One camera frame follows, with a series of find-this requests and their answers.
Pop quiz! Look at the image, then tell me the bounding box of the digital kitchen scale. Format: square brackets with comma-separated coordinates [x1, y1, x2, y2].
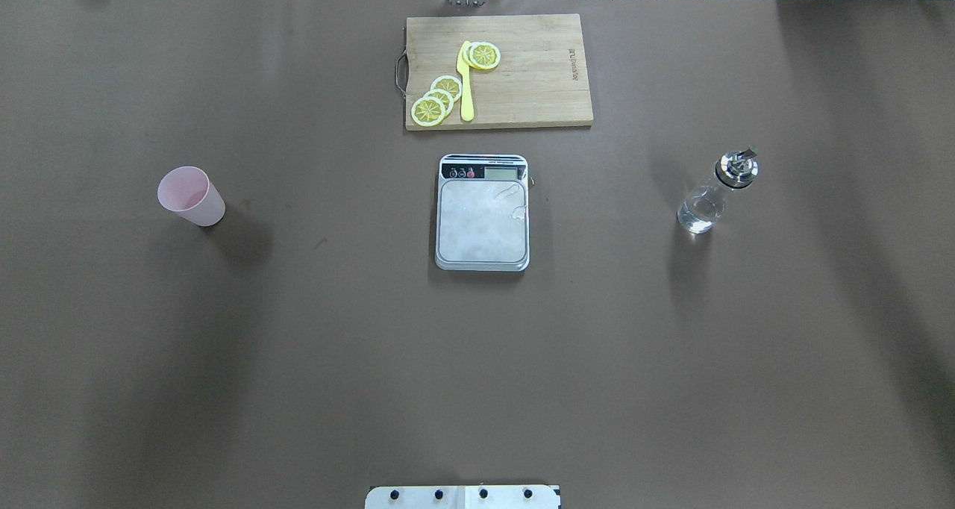
[434, 153, 531, 273]

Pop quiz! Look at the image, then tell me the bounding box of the wooden cutting board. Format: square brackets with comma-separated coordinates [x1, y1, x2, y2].
[404, 13, 594, 131]

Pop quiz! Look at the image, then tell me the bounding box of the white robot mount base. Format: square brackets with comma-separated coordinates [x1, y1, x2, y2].
[364, 484, 563, 508]

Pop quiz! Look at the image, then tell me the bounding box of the lemon slice by knife tip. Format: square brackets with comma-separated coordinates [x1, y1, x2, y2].
[466, 42, 501, 70]

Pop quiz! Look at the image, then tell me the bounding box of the middle lemon slice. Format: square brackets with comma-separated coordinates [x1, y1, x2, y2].
[424, 90, 456, 115]

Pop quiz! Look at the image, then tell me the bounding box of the yellow plastic knife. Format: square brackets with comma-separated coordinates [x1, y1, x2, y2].
[456, 44, 475, 122]

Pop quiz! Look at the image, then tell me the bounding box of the glass sauce bottle metal spout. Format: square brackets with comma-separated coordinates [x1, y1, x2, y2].
[676, 146, 760, 234]

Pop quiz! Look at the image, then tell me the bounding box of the pink plastic cup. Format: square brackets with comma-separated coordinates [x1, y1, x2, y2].
[157, 166, 226, 227]

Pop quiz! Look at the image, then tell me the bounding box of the lemon slice near handle end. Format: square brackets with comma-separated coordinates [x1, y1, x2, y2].
[409, 96, 448, 128]

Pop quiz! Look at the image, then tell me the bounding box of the lemon slice under tip slice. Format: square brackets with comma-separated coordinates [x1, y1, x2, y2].
[460, 42, 475, 68]

